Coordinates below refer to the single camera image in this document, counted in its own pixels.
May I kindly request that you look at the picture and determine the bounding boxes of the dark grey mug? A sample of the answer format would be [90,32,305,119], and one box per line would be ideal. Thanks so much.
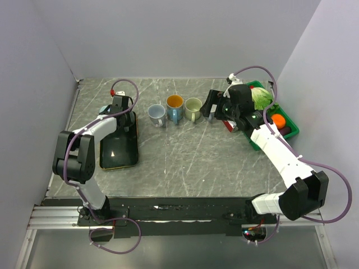
[120,111,136,132]

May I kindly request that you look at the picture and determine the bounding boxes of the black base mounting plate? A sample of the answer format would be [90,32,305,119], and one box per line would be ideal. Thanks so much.
[77,197,277,238]

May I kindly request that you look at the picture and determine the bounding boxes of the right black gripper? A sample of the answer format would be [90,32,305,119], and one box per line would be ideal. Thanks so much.
[199,90,240,122]

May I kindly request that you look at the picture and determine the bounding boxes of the green cabbage toy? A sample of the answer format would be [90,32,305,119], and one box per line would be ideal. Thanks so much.
[251,87,274,110]

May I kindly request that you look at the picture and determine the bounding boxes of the red white carton box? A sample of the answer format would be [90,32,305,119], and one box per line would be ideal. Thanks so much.
[223,120,238,132]

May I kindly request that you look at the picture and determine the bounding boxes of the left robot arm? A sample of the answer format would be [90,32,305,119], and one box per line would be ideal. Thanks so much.
[52,93,139,225]

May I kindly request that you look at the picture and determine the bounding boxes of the pale green mug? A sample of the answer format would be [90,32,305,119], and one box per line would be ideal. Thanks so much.
[185,98,202,123]

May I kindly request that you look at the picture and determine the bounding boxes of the black serving tray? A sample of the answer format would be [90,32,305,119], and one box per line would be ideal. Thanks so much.
[99,118,139,170]

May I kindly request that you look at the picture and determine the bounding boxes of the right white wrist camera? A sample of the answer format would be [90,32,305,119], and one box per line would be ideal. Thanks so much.
[226,73,243,88]

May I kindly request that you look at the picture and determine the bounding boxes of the green plastic basket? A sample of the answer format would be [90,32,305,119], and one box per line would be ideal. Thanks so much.
[246,81,300,140]

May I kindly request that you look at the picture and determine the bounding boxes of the purple eggplant toy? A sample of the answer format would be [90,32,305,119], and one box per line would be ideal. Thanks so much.
[279,126,292,136]

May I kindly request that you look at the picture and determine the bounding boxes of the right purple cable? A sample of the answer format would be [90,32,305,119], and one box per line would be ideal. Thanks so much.
[234,66,353,244]

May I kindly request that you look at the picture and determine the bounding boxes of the purple cable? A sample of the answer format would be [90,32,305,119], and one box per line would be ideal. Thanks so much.
[63,79,140,219]
[234,66,353,244]

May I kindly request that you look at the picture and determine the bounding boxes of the light blue faceted mug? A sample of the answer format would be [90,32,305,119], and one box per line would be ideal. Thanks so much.
[99,105,112,114]

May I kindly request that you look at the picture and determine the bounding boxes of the orange toy fruit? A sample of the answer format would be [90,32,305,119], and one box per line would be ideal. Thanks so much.
[271,114,286,130]

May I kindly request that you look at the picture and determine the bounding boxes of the blue mug orange inside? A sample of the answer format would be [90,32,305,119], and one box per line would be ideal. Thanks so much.
[166,95,184,125]

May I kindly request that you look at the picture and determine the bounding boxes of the white grey mug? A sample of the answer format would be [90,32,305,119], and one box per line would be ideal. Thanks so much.
[148,104,167,127]

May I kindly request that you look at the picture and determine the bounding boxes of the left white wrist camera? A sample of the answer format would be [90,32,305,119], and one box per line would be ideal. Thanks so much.
[110,89,126,98]

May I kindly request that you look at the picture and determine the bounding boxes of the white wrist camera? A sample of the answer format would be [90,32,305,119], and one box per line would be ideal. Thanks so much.
[110,89,126,98]
[226,73,243,88]

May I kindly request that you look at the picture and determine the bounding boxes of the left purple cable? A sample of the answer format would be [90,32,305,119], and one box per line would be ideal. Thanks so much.
[63,79,140,219]

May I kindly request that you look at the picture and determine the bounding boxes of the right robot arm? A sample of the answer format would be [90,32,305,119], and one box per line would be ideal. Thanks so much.
[200,84,329,224]

